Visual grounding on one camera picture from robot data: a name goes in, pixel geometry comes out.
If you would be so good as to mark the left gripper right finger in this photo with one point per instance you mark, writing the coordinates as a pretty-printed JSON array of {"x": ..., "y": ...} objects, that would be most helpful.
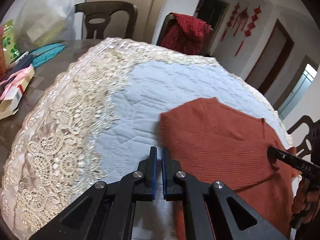
[{"x": 212, "y": 211}]

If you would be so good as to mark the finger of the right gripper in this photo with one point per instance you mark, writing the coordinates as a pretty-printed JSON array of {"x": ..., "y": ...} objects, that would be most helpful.
[{"x": 308, "y": 169}]

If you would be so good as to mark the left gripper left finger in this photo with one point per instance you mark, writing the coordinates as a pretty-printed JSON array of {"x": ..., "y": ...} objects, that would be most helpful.
[{"x": 106, "y": 211}]

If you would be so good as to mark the rust red knitted sweater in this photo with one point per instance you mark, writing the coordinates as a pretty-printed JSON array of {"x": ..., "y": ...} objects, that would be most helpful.
[{"x": 215, "y": 142}]

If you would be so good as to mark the right hand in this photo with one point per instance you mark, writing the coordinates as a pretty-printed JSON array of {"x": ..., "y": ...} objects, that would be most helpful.
[{"x": 301, "y": 199}]

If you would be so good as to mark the dark wooden chair right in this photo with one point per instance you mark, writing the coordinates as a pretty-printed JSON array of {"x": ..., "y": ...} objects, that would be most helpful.
[{"x": 310, "y": 143}]

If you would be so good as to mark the light blue quilted lace cloth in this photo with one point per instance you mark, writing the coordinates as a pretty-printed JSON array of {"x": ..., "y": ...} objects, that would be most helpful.
[{"x": 92, "y": 113}]

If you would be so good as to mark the cream cardboard box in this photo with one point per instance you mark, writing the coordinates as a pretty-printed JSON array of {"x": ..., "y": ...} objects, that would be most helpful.
[{"x": 10, "y": 106}]

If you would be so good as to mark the red Chinese knot decoration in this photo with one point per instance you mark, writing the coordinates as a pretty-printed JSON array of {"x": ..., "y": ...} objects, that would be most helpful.
[{"x": 241, "y": 21}]

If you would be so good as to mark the pink ribbon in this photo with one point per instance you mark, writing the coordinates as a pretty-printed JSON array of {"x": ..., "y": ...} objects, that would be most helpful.
[{"x": 19, "y": 80}]

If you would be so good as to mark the teal woven mat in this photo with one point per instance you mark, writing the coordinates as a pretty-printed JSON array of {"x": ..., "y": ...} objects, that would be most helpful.
[{"x": 46, "y": 53}]

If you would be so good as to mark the dark blue flat box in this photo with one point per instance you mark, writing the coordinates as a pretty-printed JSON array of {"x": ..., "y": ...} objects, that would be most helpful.
[{"x": 24, "y": 63}]

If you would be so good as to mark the red checkered garment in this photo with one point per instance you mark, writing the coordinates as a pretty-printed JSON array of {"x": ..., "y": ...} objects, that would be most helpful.
[{"x": 186, "y": 33}]

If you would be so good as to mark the dark wooden chair with garment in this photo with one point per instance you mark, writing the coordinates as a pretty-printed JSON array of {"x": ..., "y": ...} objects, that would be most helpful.
[{"x": 172, "y": 33}]

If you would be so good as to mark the green leaf printed package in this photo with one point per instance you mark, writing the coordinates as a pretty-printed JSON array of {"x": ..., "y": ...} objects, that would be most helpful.
[{"x": 10, "y": 48}]

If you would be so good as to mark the dark wooden chair far left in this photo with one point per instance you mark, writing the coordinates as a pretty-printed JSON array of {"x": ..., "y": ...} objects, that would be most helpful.
[{"x": 98, "y": 16}]

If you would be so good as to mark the white plastic bag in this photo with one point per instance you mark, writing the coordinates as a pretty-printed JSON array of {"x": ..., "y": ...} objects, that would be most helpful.
[{"x": 43, "y": 22}]

